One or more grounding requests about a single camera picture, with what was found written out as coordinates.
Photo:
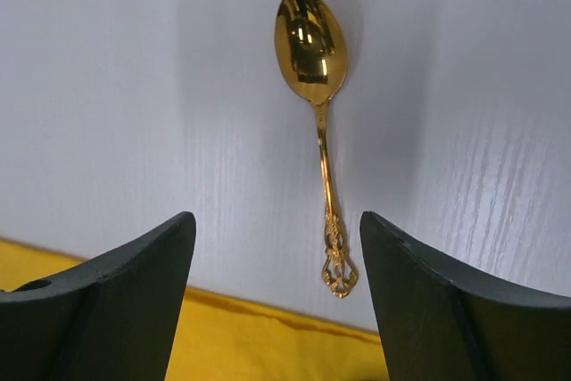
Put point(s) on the yellow Pikachu cloth placemat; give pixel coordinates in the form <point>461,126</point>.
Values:
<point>220,338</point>

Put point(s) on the gold ornate spoon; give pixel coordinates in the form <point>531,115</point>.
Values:
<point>313,58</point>

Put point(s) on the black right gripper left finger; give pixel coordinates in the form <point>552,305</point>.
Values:
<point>113,317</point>

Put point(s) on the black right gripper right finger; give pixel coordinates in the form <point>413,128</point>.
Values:
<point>439,318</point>

